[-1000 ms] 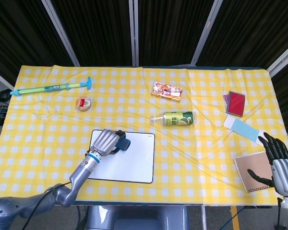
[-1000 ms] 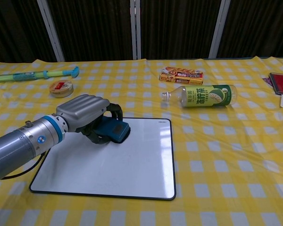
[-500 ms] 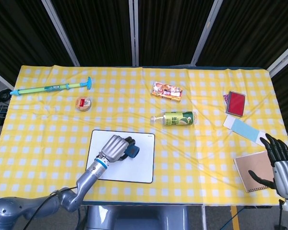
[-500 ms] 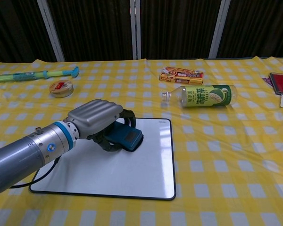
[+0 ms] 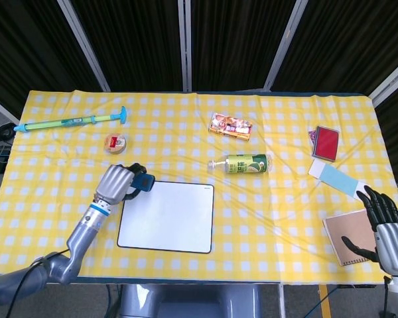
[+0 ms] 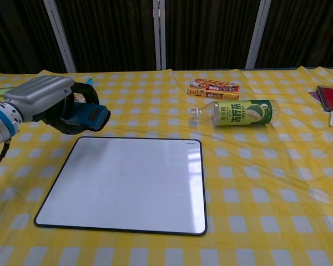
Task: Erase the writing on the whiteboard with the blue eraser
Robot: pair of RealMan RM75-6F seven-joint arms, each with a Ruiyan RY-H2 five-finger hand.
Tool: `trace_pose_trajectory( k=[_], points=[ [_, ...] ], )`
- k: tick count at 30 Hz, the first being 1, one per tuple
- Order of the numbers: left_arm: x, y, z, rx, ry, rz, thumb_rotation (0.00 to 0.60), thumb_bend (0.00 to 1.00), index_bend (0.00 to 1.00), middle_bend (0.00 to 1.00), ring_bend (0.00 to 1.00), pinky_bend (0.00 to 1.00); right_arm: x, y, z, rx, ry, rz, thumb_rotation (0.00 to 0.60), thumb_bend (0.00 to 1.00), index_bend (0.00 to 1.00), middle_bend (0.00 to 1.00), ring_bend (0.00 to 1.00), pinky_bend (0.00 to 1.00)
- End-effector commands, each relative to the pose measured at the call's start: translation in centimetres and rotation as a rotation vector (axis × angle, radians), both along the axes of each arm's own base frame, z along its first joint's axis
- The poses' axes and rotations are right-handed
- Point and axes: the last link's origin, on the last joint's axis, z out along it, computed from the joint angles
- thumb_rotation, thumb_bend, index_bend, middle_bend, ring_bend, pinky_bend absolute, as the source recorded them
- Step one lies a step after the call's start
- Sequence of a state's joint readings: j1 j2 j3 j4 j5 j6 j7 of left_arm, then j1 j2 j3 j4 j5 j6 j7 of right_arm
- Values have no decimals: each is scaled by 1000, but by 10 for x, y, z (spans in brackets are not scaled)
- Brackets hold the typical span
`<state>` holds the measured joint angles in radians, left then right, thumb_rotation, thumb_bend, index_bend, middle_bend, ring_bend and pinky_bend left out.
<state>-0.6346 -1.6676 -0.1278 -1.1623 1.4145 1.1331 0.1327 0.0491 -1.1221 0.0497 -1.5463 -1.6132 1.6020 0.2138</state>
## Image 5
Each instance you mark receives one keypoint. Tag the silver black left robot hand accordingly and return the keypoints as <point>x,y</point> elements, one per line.
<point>114,183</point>

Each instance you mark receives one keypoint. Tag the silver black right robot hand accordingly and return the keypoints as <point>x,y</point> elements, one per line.
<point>394,248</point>

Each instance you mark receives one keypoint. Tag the blue whiteboard eraser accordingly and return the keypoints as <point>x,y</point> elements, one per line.
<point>145,183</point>

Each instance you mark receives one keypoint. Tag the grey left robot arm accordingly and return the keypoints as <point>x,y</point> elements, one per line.
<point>83,232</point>

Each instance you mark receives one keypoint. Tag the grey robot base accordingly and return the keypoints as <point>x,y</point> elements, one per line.
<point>185,301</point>

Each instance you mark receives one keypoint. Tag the white board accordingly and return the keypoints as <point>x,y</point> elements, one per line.
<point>172,218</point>

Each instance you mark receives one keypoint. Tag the round tan tape roll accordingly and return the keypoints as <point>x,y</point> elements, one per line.
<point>115,144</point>

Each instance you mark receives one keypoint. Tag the brown spiral notebook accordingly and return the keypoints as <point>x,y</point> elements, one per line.
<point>348,232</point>

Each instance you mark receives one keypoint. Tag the green blue toy water pump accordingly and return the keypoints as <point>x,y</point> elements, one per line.
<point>53,124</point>

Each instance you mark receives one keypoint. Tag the white blue paper packet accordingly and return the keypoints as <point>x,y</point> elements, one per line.
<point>335,177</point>

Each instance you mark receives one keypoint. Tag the white table leg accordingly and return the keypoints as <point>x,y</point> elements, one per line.
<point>281,301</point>

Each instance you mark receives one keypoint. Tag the orange snack box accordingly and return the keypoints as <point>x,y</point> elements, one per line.
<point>230,126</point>

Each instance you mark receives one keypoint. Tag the yellow checked tablecloth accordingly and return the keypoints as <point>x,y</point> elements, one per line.
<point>268,215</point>

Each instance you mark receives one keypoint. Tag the green label tea bottle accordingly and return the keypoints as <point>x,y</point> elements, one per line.
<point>245,164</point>

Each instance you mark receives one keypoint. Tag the purple patterned card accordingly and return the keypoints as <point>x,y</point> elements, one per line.
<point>311,136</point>

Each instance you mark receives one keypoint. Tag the silver screen frame post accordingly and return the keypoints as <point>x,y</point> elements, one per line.
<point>185,46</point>
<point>0,107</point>
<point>83,43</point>
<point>391,83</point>
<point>285,43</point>

